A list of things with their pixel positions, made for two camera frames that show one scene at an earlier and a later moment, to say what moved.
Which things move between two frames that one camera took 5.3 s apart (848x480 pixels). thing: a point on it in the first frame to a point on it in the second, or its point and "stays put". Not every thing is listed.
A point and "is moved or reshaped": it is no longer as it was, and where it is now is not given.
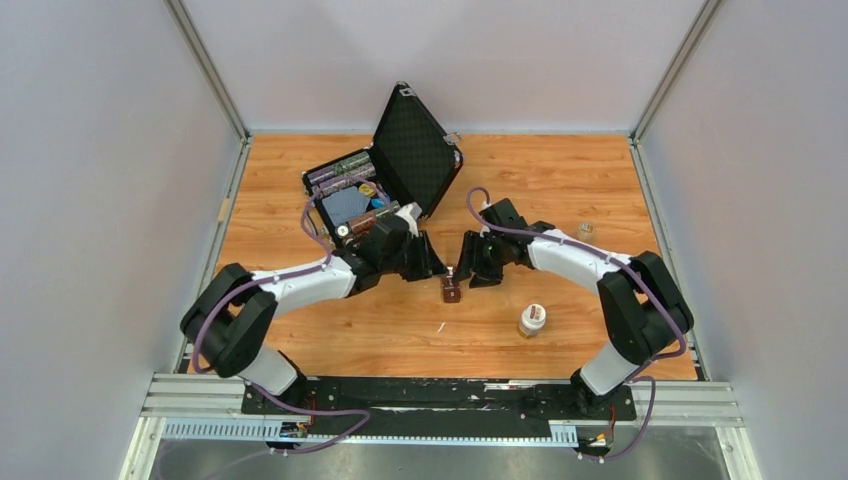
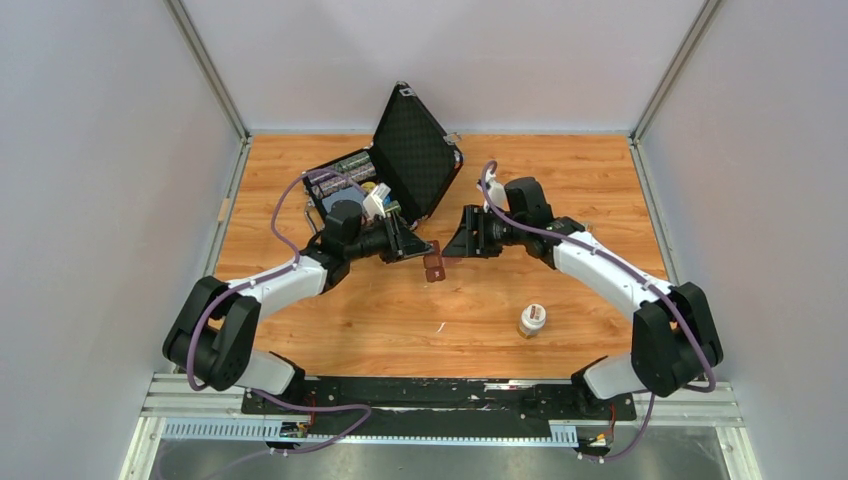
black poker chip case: x=411 y=159 stays put
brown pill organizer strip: x=451 y=286 is moved or reshaped
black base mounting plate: x=441 y=408 stays put
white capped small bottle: x=532 y=321 stays put
